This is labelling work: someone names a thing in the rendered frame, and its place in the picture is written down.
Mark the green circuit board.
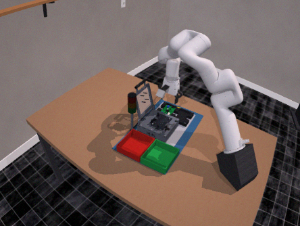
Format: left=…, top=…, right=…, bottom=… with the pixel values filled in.
left=161, top=105, right=176, bottom=115

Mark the green bin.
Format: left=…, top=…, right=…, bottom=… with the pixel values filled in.
left=141, top=139, right=180, bottom=174

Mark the red open-top bin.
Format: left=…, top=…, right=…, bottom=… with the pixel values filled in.
left=116, top=129, right=155, bottom=162

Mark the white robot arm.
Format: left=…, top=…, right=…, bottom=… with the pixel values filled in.
left=158, top=30, right=249, bottom=154

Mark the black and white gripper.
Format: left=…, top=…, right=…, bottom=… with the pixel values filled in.
left=158, top=77, right=183, bottom=104

